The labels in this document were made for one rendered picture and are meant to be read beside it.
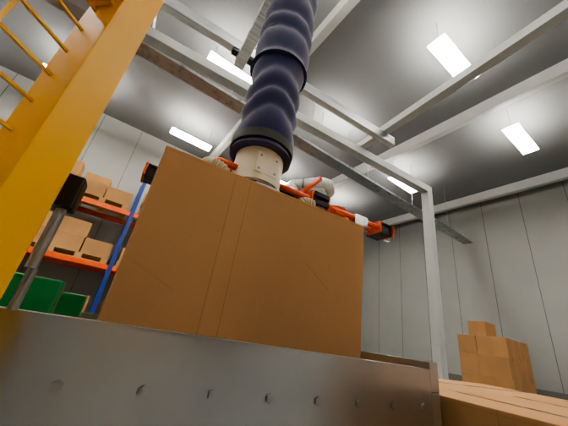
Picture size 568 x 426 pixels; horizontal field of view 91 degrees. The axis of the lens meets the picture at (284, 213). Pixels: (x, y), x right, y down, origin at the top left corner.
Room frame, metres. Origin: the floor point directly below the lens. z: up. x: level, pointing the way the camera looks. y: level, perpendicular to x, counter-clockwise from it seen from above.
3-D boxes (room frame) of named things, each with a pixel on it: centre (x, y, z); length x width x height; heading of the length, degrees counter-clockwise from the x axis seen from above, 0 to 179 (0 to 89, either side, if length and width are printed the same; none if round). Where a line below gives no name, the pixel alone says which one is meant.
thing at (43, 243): (0.33, 0.28, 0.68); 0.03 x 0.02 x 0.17; 27
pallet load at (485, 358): (7.04, -5.46, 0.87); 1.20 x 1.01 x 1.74; 121
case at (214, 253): (0.83, 0.10, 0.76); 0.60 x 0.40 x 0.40; 117
